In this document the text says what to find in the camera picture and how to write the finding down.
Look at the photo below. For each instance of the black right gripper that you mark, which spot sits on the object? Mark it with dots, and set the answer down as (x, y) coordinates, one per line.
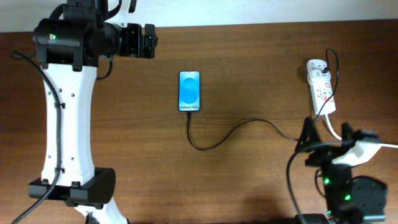
(314, 136)

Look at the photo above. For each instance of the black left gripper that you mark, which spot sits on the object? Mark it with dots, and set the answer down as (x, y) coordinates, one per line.
(150, 41)

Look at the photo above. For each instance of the blue Galaxy smartphone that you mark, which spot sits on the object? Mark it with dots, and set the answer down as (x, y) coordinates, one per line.
(189, 91)

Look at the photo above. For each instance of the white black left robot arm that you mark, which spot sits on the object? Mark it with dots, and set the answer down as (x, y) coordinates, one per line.
(69, 45)

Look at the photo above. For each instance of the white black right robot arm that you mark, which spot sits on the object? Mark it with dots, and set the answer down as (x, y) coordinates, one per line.
(370, 195)

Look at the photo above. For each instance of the white charger plug adapter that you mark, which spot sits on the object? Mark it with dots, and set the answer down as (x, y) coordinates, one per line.
(317, 76)

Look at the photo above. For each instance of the white power strip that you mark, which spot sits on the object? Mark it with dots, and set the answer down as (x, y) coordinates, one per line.
(321, 91)

